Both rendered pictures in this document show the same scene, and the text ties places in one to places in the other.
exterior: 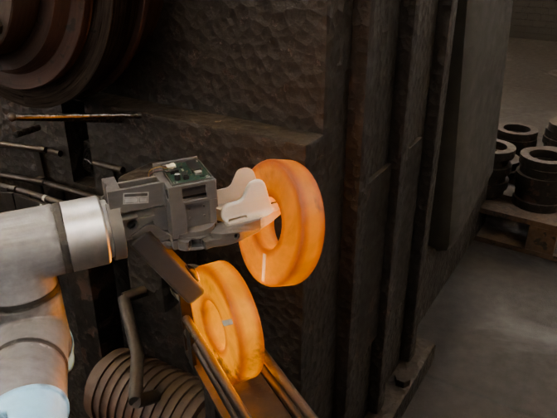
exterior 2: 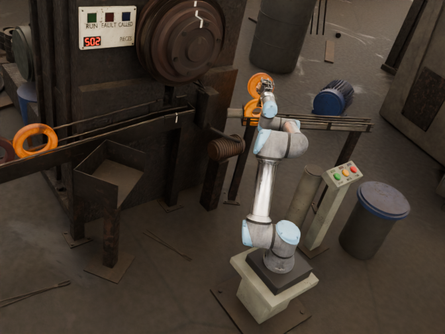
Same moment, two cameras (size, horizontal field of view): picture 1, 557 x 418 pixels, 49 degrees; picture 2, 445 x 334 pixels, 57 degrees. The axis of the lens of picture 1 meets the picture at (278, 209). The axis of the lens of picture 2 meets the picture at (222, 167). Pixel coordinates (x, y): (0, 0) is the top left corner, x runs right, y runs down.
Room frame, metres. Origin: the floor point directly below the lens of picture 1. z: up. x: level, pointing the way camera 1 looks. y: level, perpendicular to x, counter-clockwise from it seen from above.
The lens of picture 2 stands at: (0.26, 2.21, 1.85)
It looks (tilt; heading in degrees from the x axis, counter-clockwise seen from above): 36 degrees down; 283
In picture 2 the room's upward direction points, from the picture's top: 14 degrees clockwise
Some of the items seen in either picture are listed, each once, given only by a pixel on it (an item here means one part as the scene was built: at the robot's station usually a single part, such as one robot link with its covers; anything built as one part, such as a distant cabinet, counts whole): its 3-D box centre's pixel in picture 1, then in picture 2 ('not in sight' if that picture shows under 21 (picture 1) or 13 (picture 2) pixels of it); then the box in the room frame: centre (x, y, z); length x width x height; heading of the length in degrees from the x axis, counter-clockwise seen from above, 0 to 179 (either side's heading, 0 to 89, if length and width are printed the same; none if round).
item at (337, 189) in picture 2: not in sight; (327, 211); (0.04, 0.20, 0.31); 0.24 x 0.16 x 0.62; 59
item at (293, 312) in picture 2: not in sight; (266, 289); (0.21, 0.78, 0.13); 0.40 x 0.40 x 0.26; 57
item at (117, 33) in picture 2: not in sight; (108, 27); (1.29, 0.64, 1.15); 0.26 x 0.02 x 0.18; 59
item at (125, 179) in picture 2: not in sight; (109, 219); (1.03, 0.97, 0.36); 0.26 x 0.20 x 0.72; 94
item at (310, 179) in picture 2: not in sight; (301, 202); (0.20, 0.15, 0.26); 0.12 x 0.12 x 0.52
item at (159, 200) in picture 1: (162, 211); (265, 90); (0.60, 0.13, 0.88); 0.12 x 0.08 x 0.09; 114
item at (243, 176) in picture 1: (247, 191); not in sight; (0.66, 0.04, 0.87); 0.09 x 0.03 x 0.06; 114
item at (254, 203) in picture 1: (257, 201); not in sight; (0.63, 0.02, 0.87); 0.09 x 0.03 x 0.06; 114
